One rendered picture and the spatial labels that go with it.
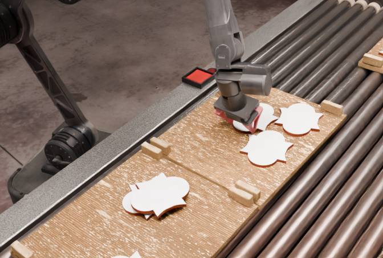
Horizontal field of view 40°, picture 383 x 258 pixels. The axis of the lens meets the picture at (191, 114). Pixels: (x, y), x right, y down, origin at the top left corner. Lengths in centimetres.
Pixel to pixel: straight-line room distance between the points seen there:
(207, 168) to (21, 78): 251
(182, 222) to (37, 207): 35
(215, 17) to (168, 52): 245
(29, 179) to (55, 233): 125
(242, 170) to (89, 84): 226
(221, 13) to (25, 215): 64
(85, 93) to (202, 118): 197
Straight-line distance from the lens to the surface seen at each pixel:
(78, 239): 117
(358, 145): 139
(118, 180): 127
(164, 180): 121
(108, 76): 347
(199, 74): 163
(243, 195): 117
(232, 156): 130
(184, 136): 137
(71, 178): 134
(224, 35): 120
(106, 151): 139
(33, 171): 247
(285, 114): 142
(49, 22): 433
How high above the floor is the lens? 179
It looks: 36 degrees down
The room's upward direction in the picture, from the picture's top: 4 degrees counter-clockwise
